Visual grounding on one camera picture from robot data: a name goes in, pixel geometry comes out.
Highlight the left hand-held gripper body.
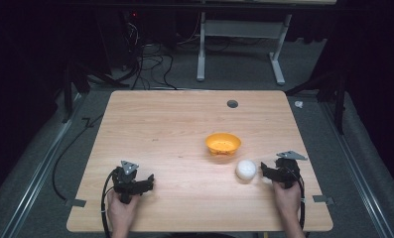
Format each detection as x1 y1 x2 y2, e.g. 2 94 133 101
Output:
111 160 144 204

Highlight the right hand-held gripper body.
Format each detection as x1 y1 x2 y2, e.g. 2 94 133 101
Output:
274 150 309 189

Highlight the white ball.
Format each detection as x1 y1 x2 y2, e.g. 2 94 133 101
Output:
235 159 258 181

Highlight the orange plastic bowl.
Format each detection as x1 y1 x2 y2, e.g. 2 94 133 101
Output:
204 132 242 157

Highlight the person's right hand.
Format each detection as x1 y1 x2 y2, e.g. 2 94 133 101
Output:
271 180 302 217

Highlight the person's left hand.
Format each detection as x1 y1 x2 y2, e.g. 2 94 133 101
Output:
106 189 141 232

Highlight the black metal stand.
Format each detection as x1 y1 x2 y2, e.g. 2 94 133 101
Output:
284 69 348 136
61 60 131 124

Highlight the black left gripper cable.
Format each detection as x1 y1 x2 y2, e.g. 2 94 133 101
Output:
100 168 119 238

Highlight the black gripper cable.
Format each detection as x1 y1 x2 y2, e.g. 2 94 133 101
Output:
290 168 307 231
100 168 119 238

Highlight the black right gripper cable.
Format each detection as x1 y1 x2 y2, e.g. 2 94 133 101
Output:
290 168 307 231

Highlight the grey metal table bracket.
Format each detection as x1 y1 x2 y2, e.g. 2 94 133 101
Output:
65 197 87 208
312 194 335 206

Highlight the black floor cable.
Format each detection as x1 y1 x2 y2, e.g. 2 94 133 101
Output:
51 113 105 201

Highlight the grey metal floor rail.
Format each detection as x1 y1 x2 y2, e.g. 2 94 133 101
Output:
319 100 394 238
0 92 88 238

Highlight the tangle of black cables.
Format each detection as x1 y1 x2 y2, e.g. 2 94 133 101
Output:
119 21 179 91

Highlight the white desk frame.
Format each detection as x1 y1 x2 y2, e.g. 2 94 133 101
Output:
196 11 294 86

